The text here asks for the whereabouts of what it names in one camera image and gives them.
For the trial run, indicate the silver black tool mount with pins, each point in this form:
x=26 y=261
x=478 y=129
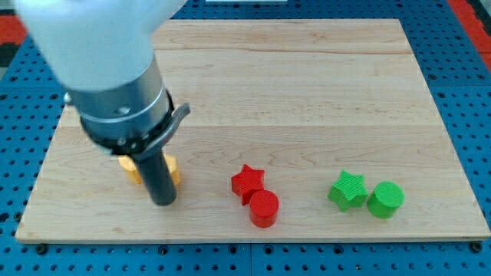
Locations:
x=136 y=119

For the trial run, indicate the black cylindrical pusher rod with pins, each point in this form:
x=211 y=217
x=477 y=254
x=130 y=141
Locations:
x=157 y=179

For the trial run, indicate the yellow hexagon block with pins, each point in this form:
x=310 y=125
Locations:
x=129 y=167

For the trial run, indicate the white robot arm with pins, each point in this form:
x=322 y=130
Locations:
x=101 y=52

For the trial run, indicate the red star block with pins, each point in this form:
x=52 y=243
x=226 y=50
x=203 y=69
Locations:
x=247 y=182

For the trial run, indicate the red cylinder block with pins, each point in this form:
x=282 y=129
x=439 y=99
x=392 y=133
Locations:
x=264 y=206

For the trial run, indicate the wooden board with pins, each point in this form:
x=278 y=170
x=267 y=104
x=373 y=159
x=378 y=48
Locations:
x=301 y=100

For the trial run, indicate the green star block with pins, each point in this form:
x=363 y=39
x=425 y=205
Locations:
x=348 y=191

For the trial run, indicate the green cylinder block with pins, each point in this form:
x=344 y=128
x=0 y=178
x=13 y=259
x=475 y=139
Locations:
x=385 y=200

